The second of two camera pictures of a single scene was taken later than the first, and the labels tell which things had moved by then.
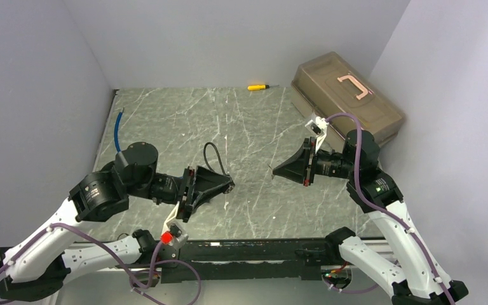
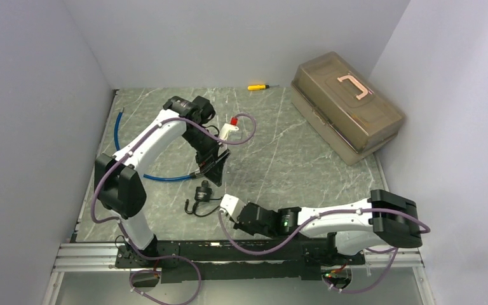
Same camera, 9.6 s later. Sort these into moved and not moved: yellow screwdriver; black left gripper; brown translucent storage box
Moved: black left gripper
Not moved: yellow screwdriver; brown translucent storage box
